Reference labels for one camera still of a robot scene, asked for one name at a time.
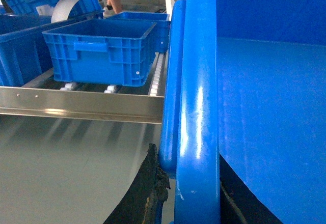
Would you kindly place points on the blue crate far behind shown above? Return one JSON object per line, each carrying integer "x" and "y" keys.
{"x": 158, "y": 23}

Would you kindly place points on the large blue plastic crate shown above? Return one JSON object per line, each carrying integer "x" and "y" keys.
{"x": 246, "y": 81}

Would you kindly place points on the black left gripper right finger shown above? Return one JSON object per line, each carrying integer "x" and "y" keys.
{"x": 238, "y": 203}

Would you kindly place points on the blue crate on shelf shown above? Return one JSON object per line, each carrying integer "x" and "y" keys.
{"x": 100, "y": 51}

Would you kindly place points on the grey curved sheet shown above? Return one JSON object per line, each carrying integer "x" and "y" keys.
{"x": 62, "y": 10}

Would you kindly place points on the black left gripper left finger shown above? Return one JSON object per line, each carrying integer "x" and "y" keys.
{"x": 145, "y": 198}

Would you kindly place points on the steel roller conveyor shelf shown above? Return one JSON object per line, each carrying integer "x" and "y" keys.
{"x": 41, "y": 97}

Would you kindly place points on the blue crate at left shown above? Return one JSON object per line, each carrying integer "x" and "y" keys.
{"x": 24, "y": 53}

